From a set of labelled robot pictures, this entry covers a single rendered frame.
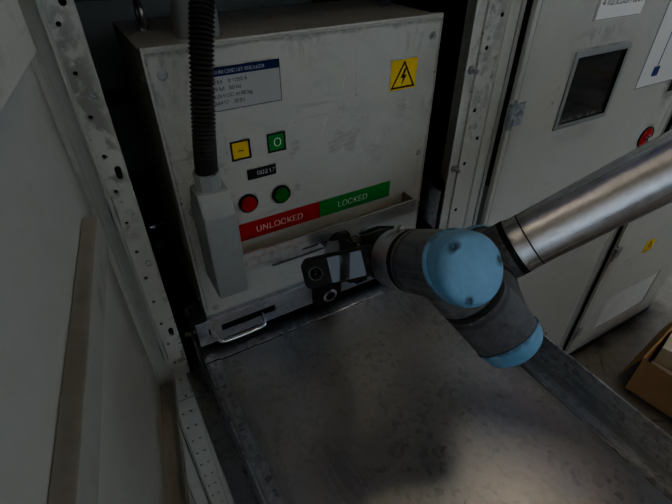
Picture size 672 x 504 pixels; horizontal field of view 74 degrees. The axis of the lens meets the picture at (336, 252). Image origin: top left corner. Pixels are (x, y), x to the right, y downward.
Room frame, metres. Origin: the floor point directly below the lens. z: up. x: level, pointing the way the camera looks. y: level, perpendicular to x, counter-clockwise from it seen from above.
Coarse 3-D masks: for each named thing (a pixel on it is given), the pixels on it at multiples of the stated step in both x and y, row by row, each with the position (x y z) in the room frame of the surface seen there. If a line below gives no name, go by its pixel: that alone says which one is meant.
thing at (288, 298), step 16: (288, 288) 0.67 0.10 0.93; (304, 288) 0.68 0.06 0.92; (240, 304) 0.62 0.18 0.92; (256, 304) 0.63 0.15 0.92; (272, 304) 0.64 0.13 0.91; (288, 304) 0.66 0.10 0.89; (304, 304) 0.68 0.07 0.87; (192, 320) 0.58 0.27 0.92; (208, 320) 0.58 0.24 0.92; (224, 320) 0.59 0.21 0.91; (240, 320) 0.61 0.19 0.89; (256, 320) 0.62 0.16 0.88; (208, 336) 0.57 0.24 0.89; (224, 336) 0.59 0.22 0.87
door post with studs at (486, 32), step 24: (480, 0) 0.82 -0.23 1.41; (504, 0) 0.84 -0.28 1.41; (480, 24) 0.82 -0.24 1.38; (480, 48) 0.82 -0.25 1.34; (480, 72) 0.83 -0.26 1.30; (456, 96) 0.86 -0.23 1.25; (480, 96) 0.83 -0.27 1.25; (456, 120) 0.82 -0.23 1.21; (480, 120) 0.84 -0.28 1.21; (456, 144) 0.82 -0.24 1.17; (456, 168) 0.81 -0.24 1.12; (456, 192) 0.83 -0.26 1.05; (456, 216) 0.83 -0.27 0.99
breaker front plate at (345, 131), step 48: (240, 48) 0.65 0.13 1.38; (288, 48) 0.69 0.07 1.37; (336, 48) 0.73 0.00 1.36; (384, 48) 0.77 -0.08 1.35; (432, 48) 0.83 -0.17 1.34; (288, 96) 0.69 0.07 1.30; (336, 96) 0.73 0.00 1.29; (384, 96) 0.78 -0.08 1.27; (192, 144) 0.61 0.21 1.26; (288, 144) 0.68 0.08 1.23; (336, 144) 0.73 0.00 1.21; (384, 144) 0.78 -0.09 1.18; (240, 192) 0.64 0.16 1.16; (336, 192) 0.73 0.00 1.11; (192, 240) 0.59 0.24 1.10
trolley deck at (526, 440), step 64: (320, 320) 0.65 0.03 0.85; (384, 320) 0.65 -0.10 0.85; (192, 384) 0.50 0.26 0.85; (256, 384) 0.50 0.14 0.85; (320, 384) 0.50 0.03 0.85; (384, 384) 0.50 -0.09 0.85; (448, 384) 0.50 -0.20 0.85; (512, 384) 0.50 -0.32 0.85; (320, 448) 0.37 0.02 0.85; (384, 448) 0.37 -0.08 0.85; (448, 448) 0.37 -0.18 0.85; (512, 448) 0.37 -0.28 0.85; (576, 448) 0.37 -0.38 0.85
